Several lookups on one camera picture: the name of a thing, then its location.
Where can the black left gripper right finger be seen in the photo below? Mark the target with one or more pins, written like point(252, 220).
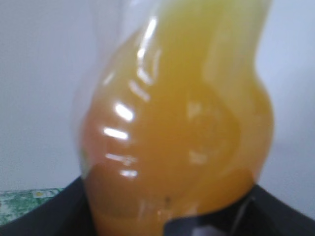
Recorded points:
point(257, 214)

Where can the green plastic soda bottle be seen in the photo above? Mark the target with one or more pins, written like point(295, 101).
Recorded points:
point(15, 204)

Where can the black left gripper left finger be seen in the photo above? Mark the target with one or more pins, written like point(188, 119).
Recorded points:
point(67, 214)

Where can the NFC orange juice bottle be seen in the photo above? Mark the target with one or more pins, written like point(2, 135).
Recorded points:
point(175, 131)

